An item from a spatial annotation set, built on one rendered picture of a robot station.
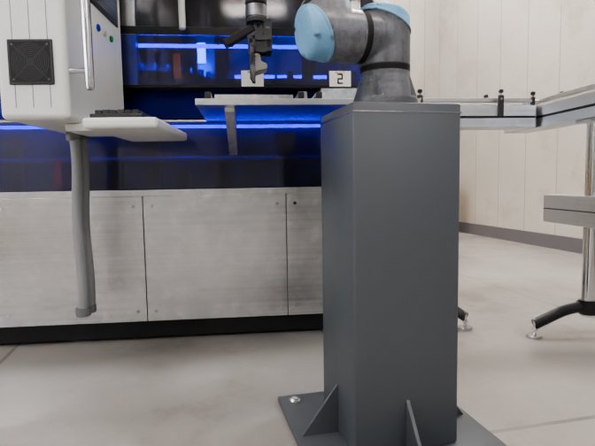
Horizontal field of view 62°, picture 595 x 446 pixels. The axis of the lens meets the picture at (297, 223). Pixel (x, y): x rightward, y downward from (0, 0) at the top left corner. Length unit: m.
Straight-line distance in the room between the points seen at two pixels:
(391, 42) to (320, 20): 0.17
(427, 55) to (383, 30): 5.39
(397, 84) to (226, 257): 1.07
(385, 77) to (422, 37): 5.43
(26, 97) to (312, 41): 0.78
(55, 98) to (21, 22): 0.21
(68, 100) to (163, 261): 0.77
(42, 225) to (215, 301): 0.71
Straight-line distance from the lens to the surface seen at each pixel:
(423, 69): 6.51
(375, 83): 1.17
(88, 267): 1.84
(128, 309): 2.05
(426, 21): 6.66
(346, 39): 1.14
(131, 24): 2.06
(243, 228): 1.94
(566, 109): 2.26
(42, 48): 1.51
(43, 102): 1.49
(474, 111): 2.27
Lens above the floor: 0.63
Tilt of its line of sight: 5 degrees down
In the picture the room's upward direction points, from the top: 1 degrees counter-clockwise
